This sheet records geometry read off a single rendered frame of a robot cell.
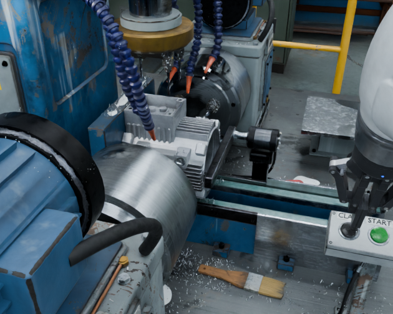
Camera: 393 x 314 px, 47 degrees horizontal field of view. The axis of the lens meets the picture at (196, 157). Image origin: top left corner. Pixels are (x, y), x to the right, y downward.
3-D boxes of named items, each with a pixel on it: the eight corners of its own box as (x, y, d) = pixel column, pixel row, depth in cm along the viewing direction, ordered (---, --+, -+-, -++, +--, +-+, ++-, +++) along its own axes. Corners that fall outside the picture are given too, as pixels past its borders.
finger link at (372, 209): (382, 152, 62) (393, 154, 62) (368, 191, 71) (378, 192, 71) (381, 177, 60) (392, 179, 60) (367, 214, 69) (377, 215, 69)
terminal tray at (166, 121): (125, 137, 107) (122, 110, 103) (142, 118, 115) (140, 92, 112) (173, 144, 104) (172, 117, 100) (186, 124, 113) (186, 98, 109)
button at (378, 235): (368, 244, 79) (370, 240, 78) (368, 228, 81) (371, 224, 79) (385, 247, 79) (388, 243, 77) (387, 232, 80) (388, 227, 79)
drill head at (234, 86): (147, 154, 130) (141, 72, 117) (188, 97, 164) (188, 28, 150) (231, 167, 124) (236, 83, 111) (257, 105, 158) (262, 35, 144)
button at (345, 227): (339, 238, 81) (340, 235, 79) (340, 223, 82) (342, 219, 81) (356, 242, 80) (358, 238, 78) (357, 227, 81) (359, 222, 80)
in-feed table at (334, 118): (296, 161, 149) (300, 129, 142) (304, 124, 170) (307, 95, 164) (373, 172, 143) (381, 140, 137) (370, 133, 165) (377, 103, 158)
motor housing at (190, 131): (123, 199, 112) (116, 132, 101) (151, 159, 127) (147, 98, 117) (201, 214, 107) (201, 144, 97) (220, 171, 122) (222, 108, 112)
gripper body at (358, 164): (425, 121, 57) (406, 159, 65) (355, 112, 59) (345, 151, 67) (425, 171, 53) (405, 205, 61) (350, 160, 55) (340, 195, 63)
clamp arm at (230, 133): (226, 134, 123) (201, 187, 102) (226, 124, 121) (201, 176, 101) (239, 136, 122) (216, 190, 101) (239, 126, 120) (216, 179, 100)
